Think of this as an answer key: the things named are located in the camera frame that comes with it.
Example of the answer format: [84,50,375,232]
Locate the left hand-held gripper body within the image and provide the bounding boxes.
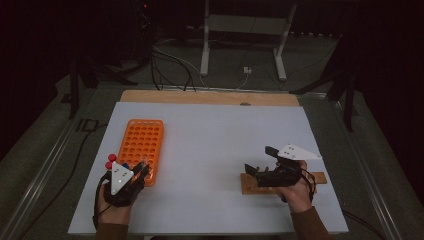
[103,161,146,208]

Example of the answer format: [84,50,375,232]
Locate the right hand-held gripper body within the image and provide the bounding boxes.
[256,143,323,188]

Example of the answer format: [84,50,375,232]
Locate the wooden tube rack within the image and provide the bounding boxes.
[240,171,328,196]

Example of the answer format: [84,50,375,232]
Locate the orange plastic tube rack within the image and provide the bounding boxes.
[118,118,165,188]

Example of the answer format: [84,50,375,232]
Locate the person's left hand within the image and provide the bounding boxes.
[96,184,133,225]

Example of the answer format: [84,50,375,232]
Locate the person's right hand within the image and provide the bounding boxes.
[275,160,315,215]

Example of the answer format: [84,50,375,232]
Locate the white table mat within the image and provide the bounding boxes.
[67,101,350,235]

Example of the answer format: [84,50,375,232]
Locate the black tripod stand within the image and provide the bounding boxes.
[289,33,361,133]
[66,54,139,121]

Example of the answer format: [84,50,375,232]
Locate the dark equipment with red light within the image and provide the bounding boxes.
[132,0,156,68]

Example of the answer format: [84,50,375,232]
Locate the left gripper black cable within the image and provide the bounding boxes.
[18,123,113,240]

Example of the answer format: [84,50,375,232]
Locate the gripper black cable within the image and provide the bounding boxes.
[18,123,113,240]
[299,169,386,240]

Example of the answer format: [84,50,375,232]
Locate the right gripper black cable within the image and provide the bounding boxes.
[299,169,386,240]

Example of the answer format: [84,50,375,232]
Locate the metal floor rail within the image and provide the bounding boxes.
[328,98,403,240]
[0,89,98,240]

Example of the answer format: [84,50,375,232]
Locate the black floor cables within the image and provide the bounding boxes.
[149,43,198,92]

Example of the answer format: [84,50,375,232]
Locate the white floor cable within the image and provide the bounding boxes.
[153,39,250,91]

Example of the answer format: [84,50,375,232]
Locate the grey metal stand frame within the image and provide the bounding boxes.
[199,0,298,82]

